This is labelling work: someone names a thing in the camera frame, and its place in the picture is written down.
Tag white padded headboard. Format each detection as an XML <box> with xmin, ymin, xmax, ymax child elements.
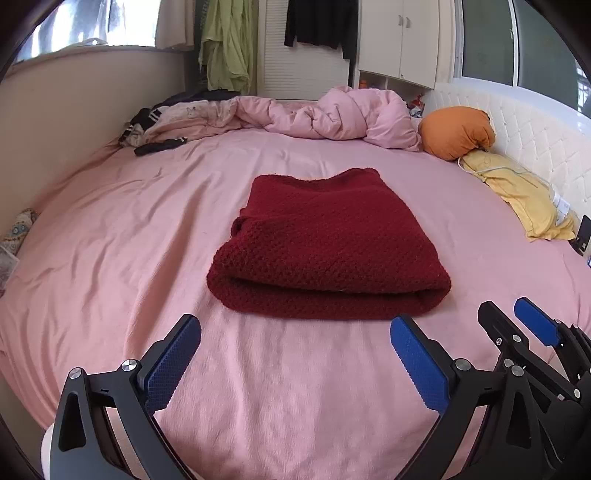
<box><xmin>423</xmin><ymin>77</ymin><xmax>591</xmax><ymax>217</ymax></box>

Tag patterned cushion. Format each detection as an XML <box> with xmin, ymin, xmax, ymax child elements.
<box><xmin>1</xmin><ymin>209</ymin><xmax>39</xmax><ymax>256</ymax></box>

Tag pink crumpled duvet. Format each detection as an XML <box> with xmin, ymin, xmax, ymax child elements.
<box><xmin>143</xmin><ymin>86</ymin><xmax>422</xmax><ymax>152</ymax></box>

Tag black phone stand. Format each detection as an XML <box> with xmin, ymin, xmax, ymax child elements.
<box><xmin>569</xmin><ymin>215</ymin><xmax>591</xmax><ymax>256</ymax></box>

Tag black hanging garment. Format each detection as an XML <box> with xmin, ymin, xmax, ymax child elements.
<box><xmin>283</xmin><ymin>0</ymin><xmax>359</xmax><ymax>61</ymax></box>

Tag black white striped clothes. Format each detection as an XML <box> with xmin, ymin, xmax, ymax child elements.
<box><xmin>118</xmin><ymin>107</ymin><xmax>165</xmax><ymax>148</ymax></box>

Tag beige curtain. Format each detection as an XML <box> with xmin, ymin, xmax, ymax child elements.
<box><xmin>155</xmin><ymin>0</ymin><xmax>195</xmax><ymax>51</ymax></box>

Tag window with grey glass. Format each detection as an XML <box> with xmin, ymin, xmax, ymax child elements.
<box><xmin>456</xmin><ymin>0</ymin><xmax>590</xmax><ymax>116</ymax></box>

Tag orange pillow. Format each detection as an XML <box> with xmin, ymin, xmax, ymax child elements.
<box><xmin>419</xmin><ymin>106</ymin><xmax>496</xmax><ymax>161</ymax></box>

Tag white wardrobe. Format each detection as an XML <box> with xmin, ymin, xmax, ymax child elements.
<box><xmin>256</xmin><ymin>1</ymin><xmax>441</xmax><ymax>101</ymax></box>

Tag dark red knit sweater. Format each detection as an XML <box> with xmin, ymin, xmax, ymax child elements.
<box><xmin>206</xmin><ymin>168</ymin><xmax>452</xmax><ymax>320</ymax></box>

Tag green hanging garment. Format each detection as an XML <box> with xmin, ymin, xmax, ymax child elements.
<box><xmin>199</xmin><ymin>0</ymin><xmax>254</xmax><ymax>95</ymax></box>

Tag yellow pillow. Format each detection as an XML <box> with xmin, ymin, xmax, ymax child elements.
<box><xmin>458</xmin><ymin>150</ymin><xmax>577</xmax><ymax>241</ymax></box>

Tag black sock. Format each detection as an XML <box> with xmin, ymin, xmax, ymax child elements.
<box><xmin>134</xmin><ymin>137</ymin><xmax>187</xmax><ymax>157</ymax></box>

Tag bright side window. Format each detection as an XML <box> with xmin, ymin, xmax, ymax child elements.
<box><xmin>15</xmin><ymin>0</ymin><xmax>160</xmax><ymax>63</ymax></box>

